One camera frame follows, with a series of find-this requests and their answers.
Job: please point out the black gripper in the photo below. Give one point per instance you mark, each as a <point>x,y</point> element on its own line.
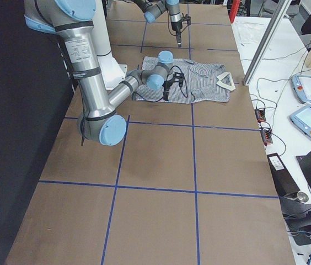
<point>167,86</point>
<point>176,27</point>

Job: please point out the striped polo shirt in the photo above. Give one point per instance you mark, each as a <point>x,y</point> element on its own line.
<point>203,82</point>

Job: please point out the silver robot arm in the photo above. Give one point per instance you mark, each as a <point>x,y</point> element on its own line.
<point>82,26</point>
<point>153,11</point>

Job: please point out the clear plastic bag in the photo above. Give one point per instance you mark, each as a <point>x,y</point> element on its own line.
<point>247,33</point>

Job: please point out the orange black terminal block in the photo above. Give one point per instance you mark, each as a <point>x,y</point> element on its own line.
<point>260,115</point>

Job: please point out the black rectangular box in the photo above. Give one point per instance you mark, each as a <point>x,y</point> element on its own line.
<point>284,183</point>

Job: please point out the metal knob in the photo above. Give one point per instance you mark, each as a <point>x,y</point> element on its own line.
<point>301,197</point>

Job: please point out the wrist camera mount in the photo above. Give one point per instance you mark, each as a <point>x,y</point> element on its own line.
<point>186,18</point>
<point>178,78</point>

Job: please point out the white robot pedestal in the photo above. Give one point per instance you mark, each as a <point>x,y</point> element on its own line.
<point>113,72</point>

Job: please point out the aluminium frame post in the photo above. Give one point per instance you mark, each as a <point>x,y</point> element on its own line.
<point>277,16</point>

